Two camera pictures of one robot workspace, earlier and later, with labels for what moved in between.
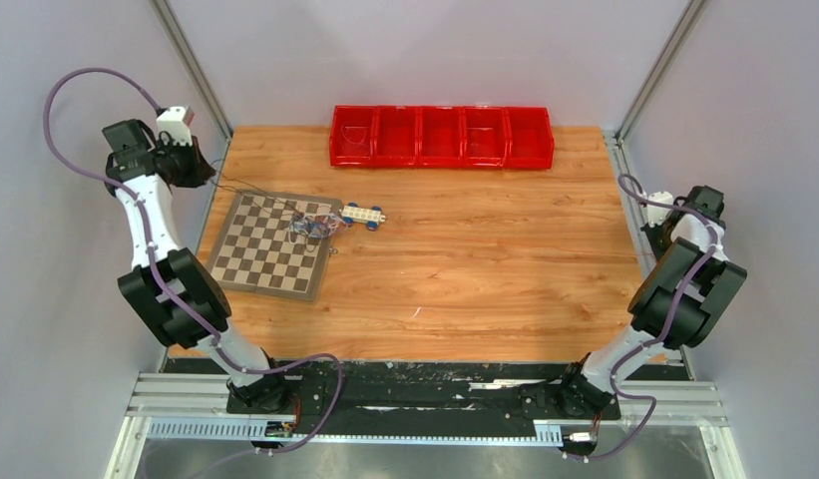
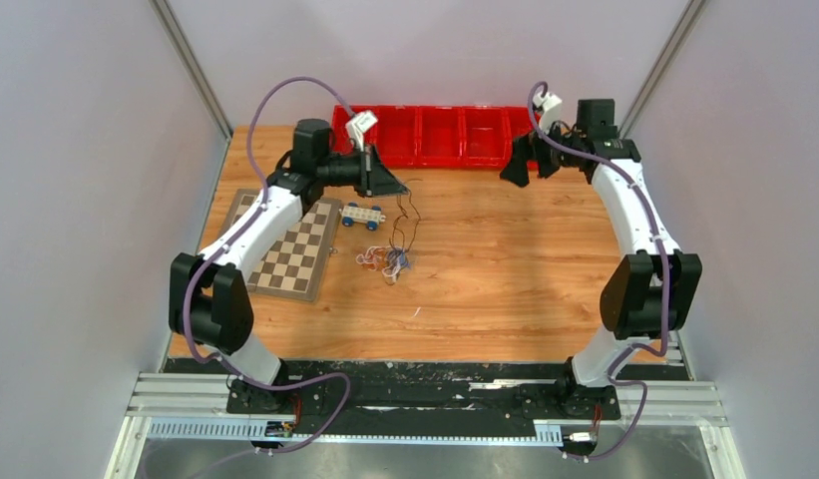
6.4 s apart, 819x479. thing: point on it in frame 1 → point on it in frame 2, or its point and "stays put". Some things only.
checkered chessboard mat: [275, 243] stays put
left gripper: [200, 170] → [373, 179]
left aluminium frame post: [180, 41] stays put
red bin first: [352, 136] stays put
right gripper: [650, 234] → [531, 147]
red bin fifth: [528, 141] stays put
